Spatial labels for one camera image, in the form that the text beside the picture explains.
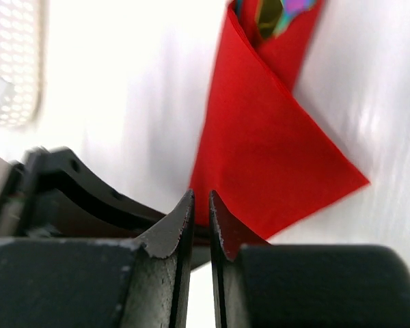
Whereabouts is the iridescent rainbow fork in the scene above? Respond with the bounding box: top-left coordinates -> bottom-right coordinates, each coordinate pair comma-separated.
273,0 -> 317,36

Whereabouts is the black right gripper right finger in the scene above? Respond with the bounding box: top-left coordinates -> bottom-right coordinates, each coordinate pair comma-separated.
209,192 -> 410,327

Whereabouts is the red paper napkin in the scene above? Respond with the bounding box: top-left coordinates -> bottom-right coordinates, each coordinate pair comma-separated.
188,0 -> 372,241

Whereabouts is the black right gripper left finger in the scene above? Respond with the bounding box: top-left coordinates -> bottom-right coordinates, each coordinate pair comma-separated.
0,191 -> 195,327

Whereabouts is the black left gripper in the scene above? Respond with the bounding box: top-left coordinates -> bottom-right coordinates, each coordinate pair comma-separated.
0,148 -> 166,238

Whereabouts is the iridescent rainbow spoon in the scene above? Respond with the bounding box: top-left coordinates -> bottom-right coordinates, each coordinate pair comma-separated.
234,0 -> 246,16

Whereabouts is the gold knife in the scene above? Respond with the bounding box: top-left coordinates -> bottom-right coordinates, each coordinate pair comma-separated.
256,0 -> 284,40

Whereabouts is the white perforated plastic basket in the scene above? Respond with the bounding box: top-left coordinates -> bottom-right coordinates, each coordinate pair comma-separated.
0,1 -> 46,127

